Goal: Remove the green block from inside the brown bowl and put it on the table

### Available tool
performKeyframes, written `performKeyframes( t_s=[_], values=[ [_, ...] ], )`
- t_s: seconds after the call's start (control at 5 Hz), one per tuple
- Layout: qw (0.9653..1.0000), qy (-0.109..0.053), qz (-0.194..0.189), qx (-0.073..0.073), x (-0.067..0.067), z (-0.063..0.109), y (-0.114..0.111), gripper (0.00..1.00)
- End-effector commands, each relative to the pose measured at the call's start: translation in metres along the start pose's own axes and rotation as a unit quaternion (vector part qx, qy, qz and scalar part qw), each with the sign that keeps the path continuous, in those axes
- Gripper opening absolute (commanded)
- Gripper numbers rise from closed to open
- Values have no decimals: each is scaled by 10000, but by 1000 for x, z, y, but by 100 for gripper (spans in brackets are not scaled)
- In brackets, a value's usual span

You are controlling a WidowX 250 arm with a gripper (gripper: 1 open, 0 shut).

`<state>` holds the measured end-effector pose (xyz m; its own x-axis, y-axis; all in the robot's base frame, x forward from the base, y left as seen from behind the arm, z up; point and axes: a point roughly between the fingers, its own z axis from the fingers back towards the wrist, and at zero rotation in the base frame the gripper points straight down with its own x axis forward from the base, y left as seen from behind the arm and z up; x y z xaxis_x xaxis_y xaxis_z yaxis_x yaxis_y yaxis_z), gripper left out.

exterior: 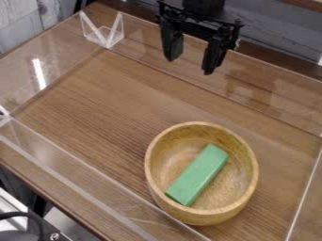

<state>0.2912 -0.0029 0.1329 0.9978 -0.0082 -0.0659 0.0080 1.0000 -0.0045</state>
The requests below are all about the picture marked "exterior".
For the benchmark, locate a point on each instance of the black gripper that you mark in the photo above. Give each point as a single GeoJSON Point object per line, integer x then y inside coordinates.
{"type": "Point", "coordinates": [202, 19]}

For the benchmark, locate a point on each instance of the green rectangular block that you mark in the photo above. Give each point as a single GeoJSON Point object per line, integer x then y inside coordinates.
{"type": "Point", "coordinates": [190, 184]}

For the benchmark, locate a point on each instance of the brown wooden bowl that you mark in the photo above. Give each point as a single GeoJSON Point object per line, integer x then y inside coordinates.
{"type": "Point", "coordinates": [171, 152]}

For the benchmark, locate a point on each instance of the clear acrylic corner bracket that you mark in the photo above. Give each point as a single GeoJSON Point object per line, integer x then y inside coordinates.
{"type": "Point", "coordinates": [104, 36]}

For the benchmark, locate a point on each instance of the grey metal base plate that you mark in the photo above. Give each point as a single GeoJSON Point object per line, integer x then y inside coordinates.
{"type": "Point", "coordinates": [59, 223]}

